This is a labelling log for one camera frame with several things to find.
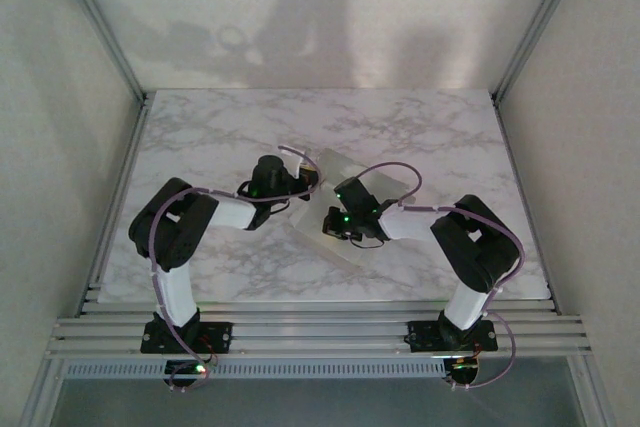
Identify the left lower aluminium frame post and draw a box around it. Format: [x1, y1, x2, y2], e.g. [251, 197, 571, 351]
[18, 357, 69, 427]

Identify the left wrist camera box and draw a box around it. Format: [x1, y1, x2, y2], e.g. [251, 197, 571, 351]
[291, 148, 320, 176]

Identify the grey slotted cable duct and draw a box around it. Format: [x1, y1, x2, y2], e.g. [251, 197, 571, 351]
[62, 359, 449, 381]

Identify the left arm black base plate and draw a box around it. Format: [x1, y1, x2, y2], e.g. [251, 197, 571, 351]
[140, 320, 235, 354]

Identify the right aluminium upright post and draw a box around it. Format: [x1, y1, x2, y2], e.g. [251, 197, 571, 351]
[490, 0, 592, 103]

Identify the left wrist thin black cable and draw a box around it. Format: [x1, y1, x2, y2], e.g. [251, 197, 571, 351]
[236, 179, 314, 216]

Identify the left aluminium upright post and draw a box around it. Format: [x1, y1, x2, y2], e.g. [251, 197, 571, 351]
[47, 0, 150, 104]

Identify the wrist thin black cable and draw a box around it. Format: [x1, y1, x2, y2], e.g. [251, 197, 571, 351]
[236, 179, 314, 216]
[349, 234, 387, 251]

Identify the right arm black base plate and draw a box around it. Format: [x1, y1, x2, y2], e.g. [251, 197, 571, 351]
[407, 319, 500, 354]

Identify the right lower aluminium frame post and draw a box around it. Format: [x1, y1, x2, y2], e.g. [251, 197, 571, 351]
[569, 356, 617, 427]

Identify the right aluminium table side rail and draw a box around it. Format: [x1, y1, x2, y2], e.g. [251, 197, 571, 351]
[492, 96, 559, 316]

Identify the aluminium table side rail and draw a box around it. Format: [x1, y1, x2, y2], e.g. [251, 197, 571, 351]
[77, 96, 154, 318]
[492, 96, 559, 316]

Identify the pink white paper box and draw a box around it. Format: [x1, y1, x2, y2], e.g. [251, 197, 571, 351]
[288, 147, 409, 274]

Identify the aluminium frame post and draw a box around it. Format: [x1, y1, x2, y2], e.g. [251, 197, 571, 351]
[569, 356, 617, 427]
[18, 357, 69, 427]

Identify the aluminium upright post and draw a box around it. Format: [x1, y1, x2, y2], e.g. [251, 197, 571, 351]
[47, 0, 150, 104]
[490, 0, 592, 103]

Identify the left aluminium table side rail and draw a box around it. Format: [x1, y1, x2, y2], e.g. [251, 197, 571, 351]
[77, 96, 154, 318]

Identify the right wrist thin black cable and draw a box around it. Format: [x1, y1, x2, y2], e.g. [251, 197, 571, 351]
[349, 234, 387, 251]

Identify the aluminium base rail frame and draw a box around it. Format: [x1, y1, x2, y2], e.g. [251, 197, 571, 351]
[46, 298, 595, 361]

